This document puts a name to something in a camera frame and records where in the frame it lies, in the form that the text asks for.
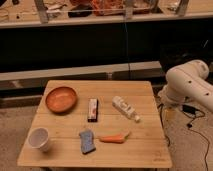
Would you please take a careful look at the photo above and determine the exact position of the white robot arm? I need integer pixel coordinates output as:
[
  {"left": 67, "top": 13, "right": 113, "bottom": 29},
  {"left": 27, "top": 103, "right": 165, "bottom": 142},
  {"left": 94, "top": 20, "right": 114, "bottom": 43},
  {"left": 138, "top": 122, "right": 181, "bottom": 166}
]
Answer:
[{"left": 158, "top": 60, "right": 213, "bottom": 113}]

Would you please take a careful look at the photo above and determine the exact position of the white ceramic cup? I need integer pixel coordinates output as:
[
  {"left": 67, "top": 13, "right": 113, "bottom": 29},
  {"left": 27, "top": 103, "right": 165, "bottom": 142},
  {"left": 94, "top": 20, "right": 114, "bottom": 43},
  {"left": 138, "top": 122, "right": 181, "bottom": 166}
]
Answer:
[{"left": 27, "top": 128, "right": 51, "bottom": 152}]

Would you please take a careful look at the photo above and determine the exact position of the white plastic bottle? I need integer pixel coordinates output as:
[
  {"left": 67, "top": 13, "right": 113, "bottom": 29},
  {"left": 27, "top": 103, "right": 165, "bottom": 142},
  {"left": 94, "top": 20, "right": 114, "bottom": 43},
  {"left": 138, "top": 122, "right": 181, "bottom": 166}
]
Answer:
[{"left": 112, "top": 96, "right": 140, "bottom": 122}]

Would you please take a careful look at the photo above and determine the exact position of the dark rectangular box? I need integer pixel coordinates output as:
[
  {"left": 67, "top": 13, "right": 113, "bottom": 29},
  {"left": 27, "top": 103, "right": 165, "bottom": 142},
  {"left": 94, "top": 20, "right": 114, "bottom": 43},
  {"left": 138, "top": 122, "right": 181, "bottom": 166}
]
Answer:
[{"left": 87, "top": 98, "right": 98, "bottom": 122}]

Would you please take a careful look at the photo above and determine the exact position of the wooden table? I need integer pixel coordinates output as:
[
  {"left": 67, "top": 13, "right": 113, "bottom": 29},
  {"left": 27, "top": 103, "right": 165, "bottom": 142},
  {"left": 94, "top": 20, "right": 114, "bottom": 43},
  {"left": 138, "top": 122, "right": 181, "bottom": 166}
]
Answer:
[{"left": 17, "top": 80, "right": 172, "bottom": 169}]

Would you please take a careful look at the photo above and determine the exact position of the orange wooden bowl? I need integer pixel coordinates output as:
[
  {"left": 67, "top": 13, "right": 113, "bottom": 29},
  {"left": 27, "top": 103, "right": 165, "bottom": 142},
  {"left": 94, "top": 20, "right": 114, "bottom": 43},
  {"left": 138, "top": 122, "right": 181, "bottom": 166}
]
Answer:
[{"left": 45, "top": 86, "right": 77, "bottom": 113}]

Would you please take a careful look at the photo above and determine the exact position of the orange carrot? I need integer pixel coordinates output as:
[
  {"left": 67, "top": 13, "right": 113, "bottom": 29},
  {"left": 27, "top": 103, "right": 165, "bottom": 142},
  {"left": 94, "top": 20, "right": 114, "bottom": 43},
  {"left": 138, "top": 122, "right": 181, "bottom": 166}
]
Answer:
[{"left": 98, "top": 132, "right": 130, "bottom": 144}]

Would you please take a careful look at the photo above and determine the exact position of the blue sponge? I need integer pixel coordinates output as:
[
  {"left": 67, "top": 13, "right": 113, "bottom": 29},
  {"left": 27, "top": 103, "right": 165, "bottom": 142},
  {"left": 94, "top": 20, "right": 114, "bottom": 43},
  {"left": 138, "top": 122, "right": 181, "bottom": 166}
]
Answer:
[{"left": 79, "top": 130, "right": 96, "bottom": 154}]

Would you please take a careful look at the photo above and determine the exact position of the orange object on shelf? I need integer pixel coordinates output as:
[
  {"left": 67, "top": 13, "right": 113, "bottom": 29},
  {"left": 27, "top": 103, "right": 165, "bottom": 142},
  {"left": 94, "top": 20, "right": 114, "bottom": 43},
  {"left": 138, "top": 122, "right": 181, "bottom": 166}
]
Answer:
[{"left": 91, "top": 0, "right": 123, "bottom": 16}]

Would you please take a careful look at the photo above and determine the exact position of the black object on shelf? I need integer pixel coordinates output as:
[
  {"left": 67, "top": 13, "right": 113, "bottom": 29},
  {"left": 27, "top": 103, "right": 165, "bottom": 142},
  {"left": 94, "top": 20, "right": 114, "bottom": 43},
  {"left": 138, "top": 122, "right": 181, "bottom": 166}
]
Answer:
[{"left": 68, "top": 4, "right": 92, "bottom": 18}]

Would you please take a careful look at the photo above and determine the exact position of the metal shelf rack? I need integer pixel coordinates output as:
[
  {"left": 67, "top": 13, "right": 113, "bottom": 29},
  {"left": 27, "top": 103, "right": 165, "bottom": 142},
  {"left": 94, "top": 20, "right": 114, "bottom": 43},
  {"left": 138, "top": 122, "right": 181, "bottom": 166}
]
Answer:
[{"left": 0, "top": 0, "right": 213, "bottom": 29}]

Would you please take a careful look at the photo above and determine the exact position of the black cable on floor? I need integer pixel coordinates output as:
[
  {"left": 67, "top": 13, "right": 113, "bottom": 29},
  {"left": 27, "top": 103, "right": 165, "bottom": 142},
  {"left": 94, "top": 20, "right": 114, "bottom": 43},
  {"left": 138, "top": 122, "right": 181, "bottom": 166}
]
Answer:
[{"left": 181, "top": 103, "right": 212, "bottom": 171}]

